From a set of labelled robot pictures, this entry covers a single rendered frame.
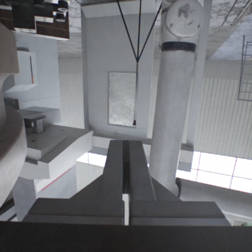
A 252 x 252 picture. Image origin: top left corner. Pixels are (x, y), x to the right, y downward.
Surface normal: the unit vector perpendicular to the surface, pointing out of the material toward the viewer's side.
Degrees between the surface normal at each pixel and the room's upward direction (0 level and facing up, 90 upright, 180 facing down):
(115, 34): 90
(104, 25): 90
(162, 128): 91
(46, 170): 90
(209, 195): 136
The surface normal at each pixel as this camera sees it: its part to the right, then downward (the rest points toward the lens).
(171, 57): -0.52, 0.21
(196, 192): 0.07, -0.49
